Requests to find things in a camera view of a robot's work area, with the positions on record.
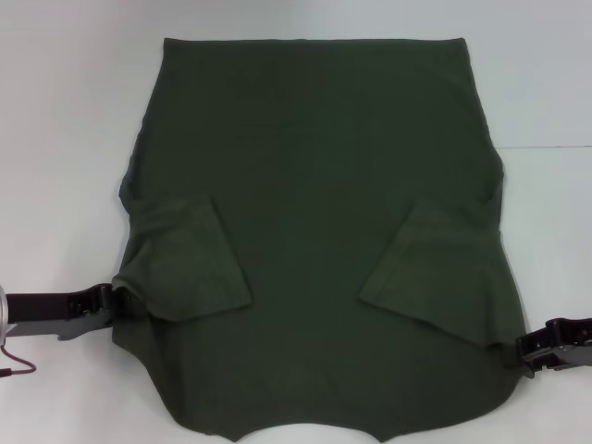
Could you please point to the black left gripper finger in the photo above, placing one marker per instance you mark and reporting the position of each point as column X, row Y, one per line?
column 94, row 303

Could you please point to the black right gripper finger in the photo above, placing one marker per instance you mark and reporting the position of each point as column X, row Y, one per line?
column 538, row 344

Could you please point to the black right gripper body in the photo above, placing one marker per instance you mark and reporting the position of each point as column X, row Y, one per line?
column 575, row 340

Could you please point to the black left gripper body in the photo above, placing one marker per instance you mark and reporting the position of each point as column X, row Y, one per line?
column 39, row 307

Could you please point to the dark green t-shirt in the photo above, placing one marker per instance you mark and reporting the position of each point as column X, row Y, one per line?
column 300, row 185

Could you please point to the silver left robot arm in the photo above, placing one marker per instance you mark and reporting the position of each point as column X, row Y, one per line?
column 3, row 314

